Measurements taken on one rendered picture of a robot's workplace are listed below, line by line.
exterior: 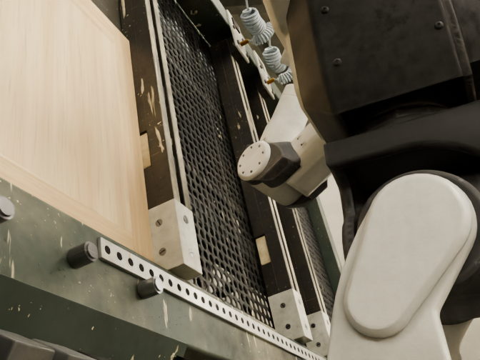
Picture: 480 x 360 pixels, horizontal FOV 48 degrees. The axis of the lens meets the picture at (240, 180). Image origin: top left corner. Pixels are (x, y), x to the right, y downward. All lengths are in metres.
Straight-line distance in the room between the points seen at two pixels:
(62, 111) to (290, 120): 0.40
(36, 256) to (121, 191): 0.31
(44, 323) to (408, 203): 0.39
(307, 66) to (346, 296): 0.24
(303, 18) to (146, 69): 0.60
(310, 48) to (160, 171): 0.48
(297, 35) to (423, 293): 0.30
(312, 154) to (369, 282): 0.48
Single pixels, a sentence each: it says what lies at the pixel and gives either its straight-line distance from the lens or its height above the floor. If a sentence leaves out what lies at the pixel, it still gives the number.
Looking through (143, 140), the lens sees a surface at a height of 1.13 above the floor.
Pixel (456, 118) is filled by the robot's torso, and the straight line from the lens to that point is 0.52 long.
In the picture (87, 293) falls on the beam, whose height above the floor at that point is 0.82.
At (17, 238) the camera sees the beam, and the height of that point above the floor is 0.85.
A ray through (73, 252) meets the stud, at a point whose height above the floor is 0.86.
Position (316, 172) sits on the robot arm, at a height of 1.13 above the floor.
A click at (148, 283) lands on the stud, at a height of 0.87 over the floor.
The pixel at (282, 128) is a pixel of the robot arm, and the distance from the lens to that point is 0.99.
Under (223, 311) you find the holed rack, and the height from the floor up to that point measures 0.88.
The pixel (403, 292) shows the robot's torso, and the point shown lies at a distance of 0.44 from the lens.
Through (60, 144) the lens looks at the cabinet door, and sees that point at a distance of 0.82.
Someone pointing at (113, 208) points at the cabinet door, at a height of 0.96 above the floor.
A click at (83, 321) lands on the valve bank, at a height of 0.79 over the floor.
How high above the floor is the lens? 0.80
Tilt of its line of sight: 18 degrees up
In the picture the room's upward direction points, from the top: 19 degrees clockwise
